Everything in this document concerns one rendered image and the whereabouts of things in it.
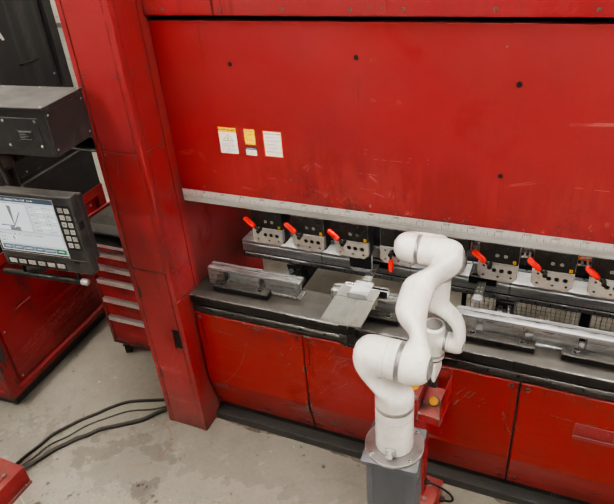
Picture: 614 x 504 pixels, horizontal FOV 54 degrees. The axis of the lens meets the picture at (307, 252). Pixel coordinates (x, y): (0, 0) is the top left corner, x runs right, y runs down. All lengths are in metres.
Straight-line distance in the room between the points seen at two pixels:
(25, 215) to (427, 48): 1.69
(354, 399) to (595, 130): 1.61
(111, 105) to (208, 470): 1.89
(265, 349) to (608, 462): 1.57
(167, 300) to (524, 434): 1.73
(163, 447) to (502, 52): 2.59
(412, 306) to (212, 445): 1.92
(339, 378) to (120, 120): 1.51
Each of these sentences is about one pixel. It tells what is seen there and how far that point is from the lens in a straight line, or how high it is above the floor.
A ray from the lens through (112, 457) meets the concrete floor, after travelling 3.59.
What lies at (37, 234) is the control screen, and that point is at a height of 1.41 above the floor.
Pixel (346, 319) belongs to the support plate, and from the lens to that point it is 2.53.
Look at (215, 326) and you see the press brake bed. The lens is 3.08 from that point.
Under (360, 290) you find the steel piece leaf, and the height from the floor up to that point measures 1.00.
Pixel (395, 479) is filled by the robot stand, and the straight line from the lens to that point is 2.06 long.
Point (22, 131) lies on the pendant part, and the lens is 2.51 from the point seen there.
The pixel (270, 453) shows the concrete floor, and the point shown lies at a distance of 3.38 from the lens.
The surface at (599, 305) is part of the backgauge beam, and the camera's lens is 2.85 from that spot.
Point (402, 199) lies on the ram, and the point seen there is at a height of 1.48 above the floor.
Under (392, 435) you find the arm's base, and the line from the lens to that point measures 1.94.
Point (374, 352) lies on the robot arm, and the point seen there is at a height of 1.41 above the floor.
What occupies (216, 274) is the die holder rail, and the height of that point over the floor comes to 0.93.
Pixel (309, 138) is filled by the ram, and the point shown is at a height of 1.70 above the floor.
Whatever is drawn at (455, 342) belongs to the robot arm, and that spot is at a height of 1.12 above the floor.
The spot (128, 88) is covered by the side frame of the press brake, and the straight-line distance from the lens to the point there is 2.53.
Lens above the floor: 2.57
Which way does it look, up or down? 32 degrees down
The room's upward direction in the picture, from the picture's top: 5 degrees counter-clockwise
